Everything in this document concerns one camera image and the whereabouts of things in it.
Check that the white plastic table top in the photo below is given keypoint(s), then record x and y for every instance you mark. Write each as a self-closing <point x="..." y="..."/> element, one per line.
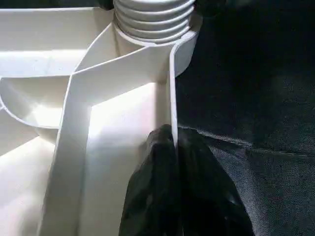
<point x="49" y="98"/>

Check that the white plastic table leg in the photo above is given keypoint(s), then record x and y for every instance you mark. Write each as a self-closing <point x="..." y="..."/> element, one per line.
<point x="152" y="19"/>

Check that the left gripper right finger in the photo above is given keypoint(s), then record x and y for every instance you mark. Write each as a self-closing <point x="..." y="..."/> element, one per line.
<point x="206" y="196"/>

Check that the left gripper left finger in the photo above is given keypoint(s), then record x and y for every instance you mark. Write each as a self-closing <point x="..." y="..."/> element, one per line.
<point x="150" y="196"/>

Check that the black mat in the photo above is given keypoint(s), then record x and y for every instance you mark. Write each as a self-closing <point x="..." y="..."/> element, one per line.
<point x="256" y="98"/>

